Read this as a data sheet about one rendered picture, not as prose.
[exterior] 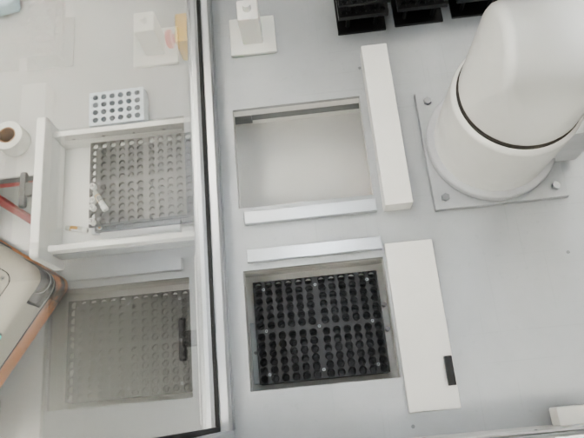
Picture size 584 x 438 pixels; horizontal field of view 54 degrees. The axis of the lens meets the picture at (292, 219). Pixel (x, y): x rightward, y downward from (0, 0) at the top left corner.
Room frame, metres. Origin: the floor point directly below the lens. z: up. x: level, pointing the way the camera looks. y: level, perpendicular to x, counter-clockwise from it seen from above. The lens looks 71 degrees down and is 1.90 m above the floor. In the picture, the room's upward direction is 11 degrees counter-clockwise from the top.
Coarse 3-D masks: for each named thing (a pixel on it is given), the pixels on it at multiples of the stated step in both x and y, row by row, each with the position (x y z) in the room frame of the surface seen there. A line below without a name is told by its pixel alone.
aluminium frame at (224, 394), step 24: (216, 96) 0.59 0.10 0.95; (216, 120) 0.53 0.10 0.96; (216, 144) 0.48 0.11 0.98; (216, 168) 0.43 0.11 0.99; (216, 192) 0.38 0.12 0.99; (216, 216) 0.34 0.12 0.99; (216, 240) 0.30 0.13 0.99; (216, 264) 0.25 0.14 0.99; (216, 288) 0.22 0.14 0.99; (216, 312) 0.18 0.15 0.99; (216, 336) 0.14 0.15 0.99; (216, 360) 0.10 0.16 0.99; (216, 384) 0.06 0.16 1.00; (216, 408) 0.03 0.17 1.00; (192, 432) 0.00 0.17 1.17; (216, 432) 0.00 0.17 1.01; (552, 432) -0.09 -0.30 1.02; (576, 432) -0.09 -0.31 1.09
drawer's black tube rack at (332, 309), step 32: (256, 288) 0.23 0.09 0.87; (288, 288) 0.21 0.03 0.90; (320, 288) 0.21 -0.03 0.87; (352, 288) 0.19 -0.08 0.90; (288, 320) 0.16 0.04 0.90; (320, 320) 0.14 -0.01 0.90; (352, 320) 0.13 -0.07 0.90; (288, 352) 0.10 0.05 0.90; (320, 352) 0.09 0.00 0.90; (352, 352) 0.08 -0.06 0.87; (384, 352) 0.07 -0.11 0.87
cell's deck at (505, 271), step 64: (320, 0) 0.77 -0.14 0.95; (256, 64) 0.65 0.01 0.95; (320, 64) 0.62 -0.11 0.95; (448, 64) 0.56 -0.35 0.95; (576, 192) 0.27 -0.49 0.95; (320, 256) 0.24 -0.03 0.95; (384, 256) 0.22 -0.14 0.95; (448, 256) 0.20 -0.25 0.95; (512, 256) 0.18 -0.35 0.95; (576, 256) 0.16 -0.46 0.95; (448, 320) 0.10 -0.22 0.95; (512, 320) 0.08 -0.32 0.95; (576, 320) 0.06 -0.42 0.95; (384, 384) 0.02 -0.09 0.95; (512, 384) -0.02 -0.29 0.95; (576, 384) -0.04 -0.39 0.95
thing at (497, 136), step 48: (528, 0) 0.42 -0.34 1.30; (576, 0) 0.41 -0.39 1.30; (480, 48) 0.41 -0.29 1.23; (528, 48) 0.36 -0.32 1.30; (576, 48) 0.35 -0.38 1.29; (432, 96) 0.50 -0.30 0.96; (480, 96) 0.36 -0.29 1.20; (528, 96) 0.32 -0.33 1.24; (576, 96) 0.31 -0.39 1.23; (432, 144) 0.40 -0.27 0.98; (480, 144) 0.32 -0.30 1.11; (528, 144) 0.30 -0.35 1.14; (576, 144) 0.33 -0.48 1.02; (432, 192) 0.32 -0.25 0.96; (480, 192) 0.29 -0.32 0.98; (528, 192) 0.28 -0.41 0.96
